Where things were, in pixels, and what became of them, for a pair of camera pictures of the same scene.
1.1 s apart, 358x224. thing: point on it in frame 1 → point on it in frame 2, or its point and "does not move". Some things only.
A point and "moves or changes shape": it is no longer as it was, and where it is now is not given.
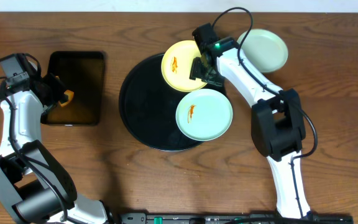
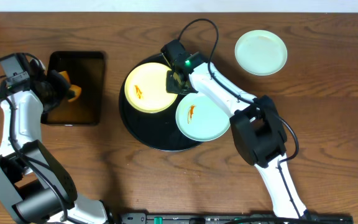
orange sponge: (70, 94) moves or changes shape
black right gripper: (196, 73) → (170, 87)
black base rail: (234, 218) does not move
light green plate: (265, 49) does not move
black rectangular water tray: (82, 73) does not move
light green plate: (204, 114) does not move
